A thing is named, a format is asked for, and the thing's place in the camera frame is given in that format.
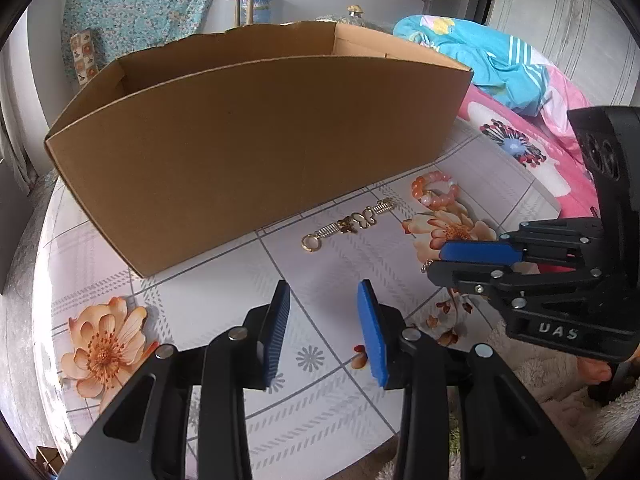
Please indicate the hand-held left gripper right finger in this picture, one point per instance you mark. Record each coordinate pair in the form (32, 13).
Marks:
(372, 335)

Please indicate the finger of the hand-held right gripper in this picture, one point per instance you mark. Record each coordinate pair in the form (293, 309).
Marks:
(465, 275)
(475, 252)

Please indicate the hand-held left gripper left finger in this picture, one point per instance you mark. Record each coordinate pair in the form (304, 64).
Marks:
(277, 330)

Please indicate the small gold charm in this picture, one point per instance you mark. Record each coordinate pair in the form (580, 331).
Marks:
(428, 264)

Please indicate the brown cardboard box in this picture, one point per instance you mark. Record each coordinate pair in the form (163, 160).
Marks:
(250, 160)

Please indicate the person's right hand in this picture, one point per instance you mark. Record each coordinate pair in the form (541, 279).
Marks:
(595, 370)

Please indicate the floral plaid tablecloth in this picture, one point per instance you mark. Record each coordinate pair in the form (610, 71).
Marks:
(325, 280)

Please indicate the pink floral quilt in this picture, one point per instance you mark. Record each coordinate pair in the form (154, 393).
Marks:
(565, 155)

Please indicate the blue cartoon blanket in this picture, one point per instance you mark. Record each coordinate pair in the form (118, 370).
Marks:
(500, 70)

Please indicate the grey lace cloth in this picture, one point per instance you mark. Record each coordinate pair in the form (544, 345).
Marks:
(375, 25)

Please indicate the white panelled wardrobe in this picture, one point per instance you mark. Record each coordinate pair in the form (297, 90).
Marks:
(550, 10)

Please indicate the small mushroom figure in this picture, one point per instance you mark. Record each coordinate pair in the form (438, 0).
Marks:
(355, 9)

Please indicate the wooden crutch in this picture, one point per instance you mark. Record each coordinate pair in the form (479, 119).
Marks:
(243, 10)

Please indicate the grey curtain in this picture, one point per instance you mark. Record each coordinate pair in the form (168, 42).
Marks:
(15, 135)

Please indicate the heart patterned roll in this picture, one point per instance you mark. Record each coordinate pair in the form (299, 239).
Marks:
(82, 57)

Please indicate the teal floral cloth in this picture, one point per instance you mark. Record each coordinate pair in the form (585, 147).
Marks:
(140, 5)

